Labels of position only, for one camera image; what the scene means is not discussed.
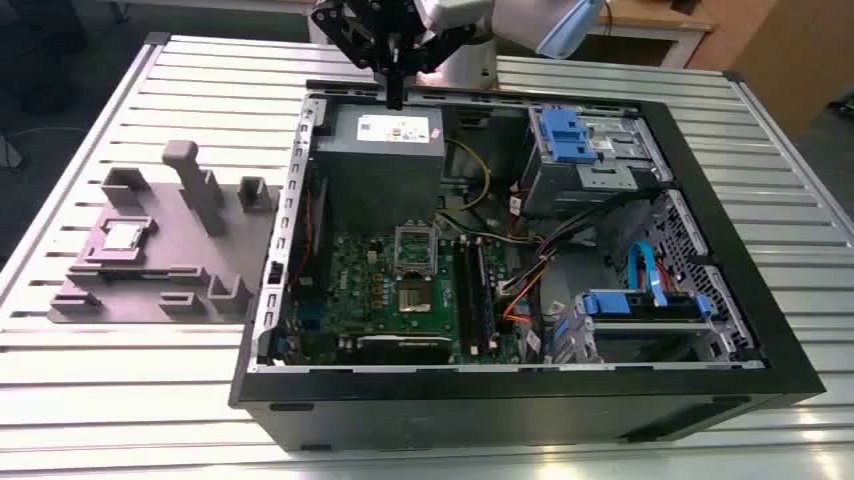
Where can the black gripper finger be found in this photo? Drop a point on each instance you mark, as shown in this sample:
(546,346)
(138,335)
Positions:
(434,50)
(354,47)

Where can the silver CPU chip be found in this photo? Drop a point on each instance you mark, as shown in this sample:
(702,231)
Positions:
(123,236)

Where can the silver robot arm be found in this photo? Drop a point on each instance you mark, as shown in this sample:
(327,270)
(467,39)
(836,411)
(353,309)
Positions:
(467,65)

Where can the CPU socket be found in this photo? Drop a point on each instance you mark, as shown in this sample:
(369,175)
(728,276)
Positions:
(415,296)

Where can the blue drive carrier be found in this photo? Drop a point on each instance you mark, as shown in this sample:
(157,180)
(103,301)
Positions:
(568,135)

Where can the grey power supply unit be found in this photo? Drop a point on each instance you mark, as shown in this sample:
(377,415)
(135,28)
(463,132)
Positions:
(381,180)

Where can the silver drive cage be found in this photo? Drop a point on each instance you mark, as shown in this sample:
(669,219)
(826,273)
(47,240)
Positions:
(601,180)

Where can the grey parts rack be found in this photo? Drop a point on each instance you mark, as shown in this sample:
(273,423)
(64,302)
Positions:
(174,235)

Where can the green motherboard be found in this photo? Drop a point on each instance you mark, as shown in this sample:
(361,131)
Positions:
(354,280)

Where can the black RAM stick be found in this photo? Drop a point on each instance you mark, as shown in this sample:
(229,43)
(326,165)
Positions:
(486,295)

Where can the wooden cabinet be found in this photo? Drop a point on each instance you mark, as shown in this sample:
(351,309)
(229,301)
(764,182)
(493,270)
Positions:
(788,65)

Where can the green RAM stick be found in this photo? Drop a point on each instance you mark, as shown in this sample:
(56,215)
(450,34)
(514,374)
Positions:
(134,275)

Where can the hard disk in blue carrier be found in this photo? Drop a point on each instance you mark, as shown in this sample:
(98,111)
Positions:
(610,304)

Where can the black graphics card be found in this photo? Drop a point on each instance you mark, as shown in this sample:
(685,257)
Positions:
(401,347)

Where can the blue VGA port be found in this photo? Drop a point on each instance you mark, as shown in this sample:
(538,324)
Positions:
(281,347)

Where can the black PC case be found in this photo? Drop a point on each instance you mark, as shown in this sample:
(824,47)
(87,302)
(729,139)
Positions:
(534,400)

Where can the silver disk bay cage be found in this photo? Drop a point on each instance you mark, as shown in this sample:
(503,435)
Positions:
(724,340)

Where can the wooden desk white frame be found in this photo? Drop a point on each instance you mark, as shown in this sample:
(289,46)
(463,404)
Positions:
(668,22)

